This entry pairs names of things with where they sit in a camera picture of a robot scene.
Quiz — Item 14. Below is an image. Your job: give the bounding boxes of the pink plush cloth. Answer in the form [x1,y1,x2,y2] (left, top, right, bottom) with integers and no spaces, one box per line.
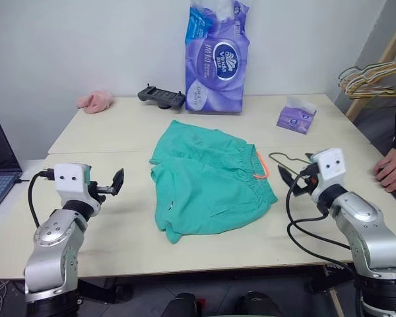
[77,92,115,116]

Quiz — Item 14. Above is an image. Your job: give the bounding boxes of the beige wooden leg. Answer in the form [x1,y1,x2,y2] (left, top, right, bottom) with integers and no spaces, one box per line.
[329,286,343,317]

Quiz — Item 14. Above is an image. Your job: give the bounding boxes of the large purple tissue pack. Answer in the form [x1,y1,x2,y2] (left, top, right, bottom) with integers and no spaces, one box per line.
[183,0,251,116]

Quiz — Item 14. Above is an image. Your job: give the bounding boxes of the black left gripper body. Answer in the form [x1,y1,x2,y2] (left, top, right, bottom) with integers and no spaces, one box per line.
[84,180,114,203]

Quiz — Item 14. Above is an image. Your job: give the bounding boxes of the small purple tissue pack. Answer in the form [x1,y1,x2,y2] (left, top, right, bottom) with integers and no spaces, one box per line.
[276,95,317,135]

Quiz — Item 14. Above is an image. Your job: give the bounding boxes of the dark rounded shape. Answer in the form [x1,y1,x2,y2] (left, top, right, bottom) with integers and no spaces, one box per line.
[161,293,199,317]
[234,291,280,317]

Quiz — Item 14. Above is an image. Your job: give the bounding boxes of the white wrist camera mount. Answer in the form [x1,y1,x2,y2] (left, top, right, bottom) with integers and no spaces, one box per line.
[309,148,347,206]
[53,163,99,207]

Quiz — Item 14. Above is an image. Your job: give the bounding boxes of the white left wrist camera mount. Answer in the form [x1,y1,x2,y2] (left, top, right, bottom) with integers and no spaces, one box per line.
[53,163,99,207]

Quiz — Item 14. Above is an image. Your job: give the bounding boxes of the white cable tangle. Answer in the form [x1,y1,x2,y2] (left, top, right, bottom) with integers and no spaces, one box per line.
[0,279,24,317]

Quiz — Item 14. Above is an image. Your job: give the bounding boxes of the dark laptop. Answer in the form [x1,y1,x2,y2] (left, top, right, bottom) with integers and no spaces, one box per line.
[0,116,23,222]

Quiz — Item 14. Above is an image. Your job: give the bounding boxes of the orange drawstring loop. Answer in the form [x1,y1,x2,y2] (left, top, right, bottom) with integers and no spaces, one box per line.
[254,152,271,180]

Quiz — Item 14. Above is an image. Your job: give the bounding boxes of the green shorts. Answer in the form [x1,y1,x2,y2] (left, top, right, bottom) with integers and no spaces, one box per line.
[148,120,279,245]

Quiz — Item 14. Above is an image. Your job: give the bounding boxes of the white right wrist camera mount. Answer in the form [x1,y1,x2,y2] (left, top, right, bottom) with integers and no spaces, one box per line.
[309,148,347,206]

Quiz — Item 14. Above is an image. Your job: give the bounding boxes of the black table support bar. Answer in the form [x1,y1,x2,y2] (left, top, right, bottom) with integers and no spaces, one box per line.
[305,261,359,298]
[77,278,135,304]

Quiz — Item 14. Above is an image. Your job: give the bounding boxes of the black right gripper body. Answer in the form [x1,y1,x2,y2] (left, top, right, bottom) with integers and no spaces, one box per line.
[292,163,319,197]

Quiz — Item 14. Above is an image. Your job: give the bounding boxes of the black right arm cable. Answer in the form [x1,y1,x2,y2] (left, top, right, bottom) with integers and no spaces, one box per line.
[286,171,357,278]

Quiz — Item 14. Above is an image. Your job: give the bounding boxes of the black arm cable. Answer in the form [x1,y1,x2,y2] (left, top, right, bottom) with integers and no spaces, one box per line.
[286,171,357,278]
[27,168,57,229]

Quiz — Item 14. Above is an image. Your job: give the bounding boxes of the dark wire hanger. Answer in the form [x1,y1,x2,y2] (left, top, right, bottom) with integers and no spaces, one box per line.
[269,151,314,173]

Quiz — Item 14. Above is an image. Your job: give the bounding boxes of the person's bare hand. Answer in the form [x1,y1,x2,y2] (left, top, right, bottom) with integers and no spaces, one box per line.
[372,148,396,193]

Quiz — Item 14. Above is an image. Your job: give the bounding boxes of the bunch of hangers on rack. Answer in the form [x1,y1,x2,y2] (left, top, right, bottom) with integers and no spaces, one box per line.
[345,28,396,120]

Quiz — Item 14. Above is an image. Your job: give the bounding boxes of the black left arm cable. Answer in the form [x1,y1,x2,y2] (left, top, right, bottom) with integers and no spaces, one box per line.
[27,168,57,229]

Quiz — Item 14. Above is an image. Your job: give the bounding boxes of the black handheld controller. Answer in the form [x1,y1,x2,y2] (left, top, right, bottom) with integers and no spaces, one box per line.
[137,84,187,110]

